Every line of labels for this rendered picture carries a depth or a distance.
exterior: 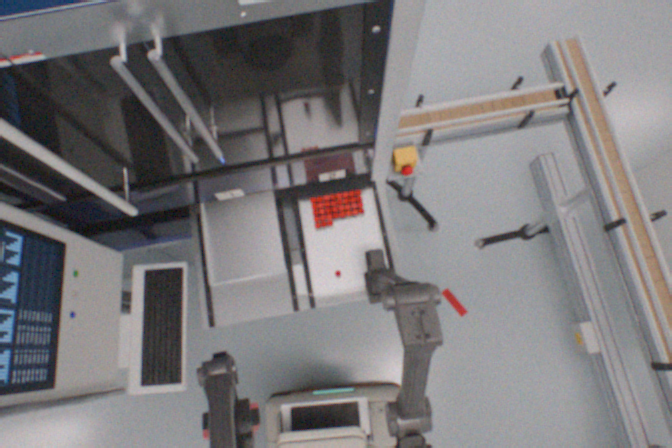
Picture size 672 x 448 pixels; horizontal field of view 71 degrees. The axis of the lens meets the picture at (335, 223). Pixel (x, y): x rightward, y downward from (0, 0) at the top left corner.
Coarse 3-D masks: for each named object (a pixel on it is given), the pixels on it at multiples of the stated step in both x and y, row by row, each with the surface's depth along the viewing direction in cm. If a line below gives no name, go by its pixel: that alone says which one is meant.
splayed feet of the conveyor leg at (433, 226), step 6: (390, 180) 249; (390, 186) 250; (396, 186) 247; (402, 198) 245; (408, 198) 245; (414, 198) 245; (414, 204) 245; (420, 204) 246; (420, 210) 245; (426, 210) 246; (426, 216) 246; (432, 222) 247; (432, 228) 253; (438, 228) 253
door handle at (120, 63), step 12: (120, 48) 78; (120, 60) 75; (120, 72) 76; (132, 72) 78; (132, 84) 80; (144, 96) 84; (156, 108) 88; (168, 120) 94; (168, 132) 97; (192, 132) 112; (180, 144) 103; (192, 144) 111; (192, 156) 110
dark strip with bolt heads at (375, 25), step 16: (384, 0) 81; (368, 16) 84; (384, 16) 85; (368, 32) 88; (384, 32) 89; (368, 48) 93; (384, 48) 94; (368, 64) 98; (368, 80) 104; (368, 96) 111; (368, 112) 119; (368, 128) 127
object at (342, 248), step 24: (312, 216) 166; (312, 240) 164; (336, 240) 164; (360, 240) 163; (312, 264) 162; (336, 264) 161; (360, 264) 161; (312, 288) 156; (336, 288) 159; (360, 288) 156
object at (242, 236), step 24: (264, 192) 169; (216, 216) 167; (240, 216) 167; (264, 216) 166; (216, 240) 165; (240, 240) 164; (264, 240) 164; (216, 264) 163; (240, 264) 162; (264, 264) 162
